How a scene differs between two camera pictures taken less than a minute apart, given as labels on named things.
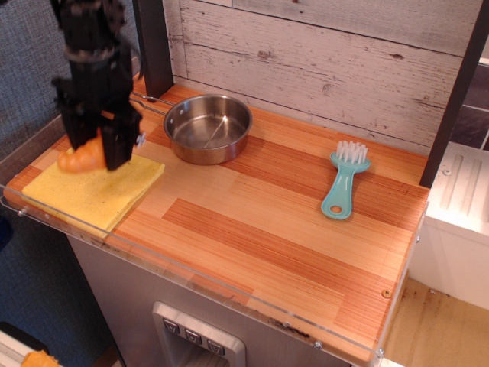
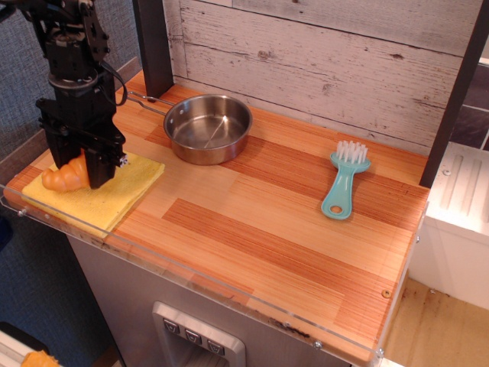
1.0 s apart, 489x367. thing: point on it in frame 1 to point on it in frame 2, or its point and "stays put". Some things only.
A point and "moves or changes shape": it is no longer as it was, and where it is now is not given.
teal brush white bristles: x=351 y=158 stays put
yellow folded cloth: x=95 y=199 stays put
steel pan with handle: x=205 y=129 stays put
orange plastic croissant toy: x=89 y=157 moves or changes shape
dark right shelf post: x=445 y=128 stays put
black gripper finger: x=118 y=143 to x=101 y=167
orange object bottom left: x=39 y=358 stays put
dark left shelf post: x=153 y=47 stays put
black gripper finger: x=82 y=126 to x=64 y=149
